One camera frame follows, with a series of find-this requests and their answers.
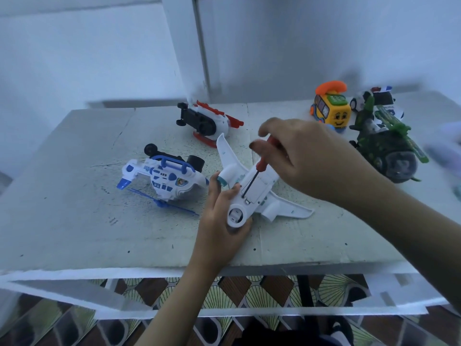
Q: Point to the person's left hand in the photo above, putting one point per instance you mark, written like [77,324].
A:
[216,238]

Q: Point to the person's right hand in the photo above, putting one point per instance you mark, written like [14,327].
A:
[324,162]

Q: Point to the white toy airplane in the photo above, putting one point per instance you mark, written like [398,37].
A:
[252,194]

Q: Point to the yellow orange toy car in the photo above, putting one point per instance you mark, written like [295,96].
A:
[333,106]

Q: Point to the red screwdriver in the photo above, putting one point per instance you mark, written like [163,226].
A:
[261,165]

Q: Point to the dark green toy helicopter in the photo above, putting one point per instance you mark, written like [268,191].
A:
[389,147]

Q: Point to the white blue toy vehicle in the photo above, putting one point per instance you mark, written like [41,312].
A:
[164,176]

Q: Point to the black white toy car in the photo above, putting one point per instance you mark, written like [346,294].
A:
[380,97]

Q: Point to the red white toy vehicle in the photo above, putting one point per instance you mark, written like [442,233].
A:
[209,120]

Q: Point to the clear plastic container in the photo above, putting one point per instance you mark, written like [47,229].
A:
[450,151]

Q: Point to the person's left forearm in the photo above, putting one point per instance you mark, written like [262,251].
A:
[176,310]

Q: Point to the person's dark trousers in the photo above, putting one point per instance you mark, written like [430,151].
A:
[292,333]

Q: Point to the white wooden table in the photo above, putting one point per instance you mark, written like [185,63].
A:
[65,227]

